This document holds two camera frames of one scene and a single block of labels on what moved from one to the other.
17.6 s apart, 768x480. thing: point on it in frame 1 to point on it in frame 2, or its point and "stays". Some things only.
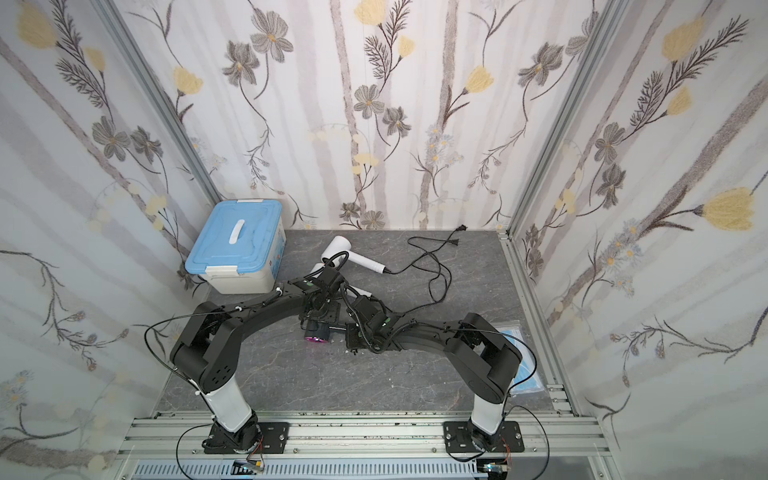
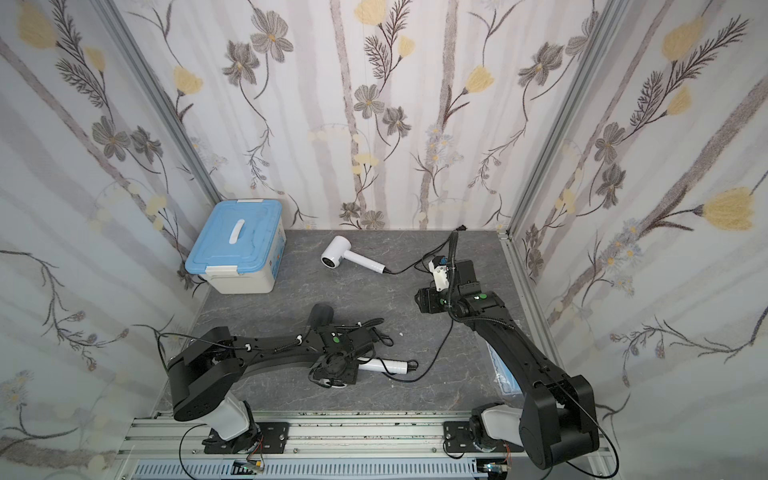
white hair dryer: x=339 y=244 stays
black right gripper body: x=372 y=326 to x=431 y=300
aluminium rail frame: x=561 y=444 stays
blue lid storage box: x=241 y=250 stays
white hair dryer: x=346 y=292 to x=386 y=365
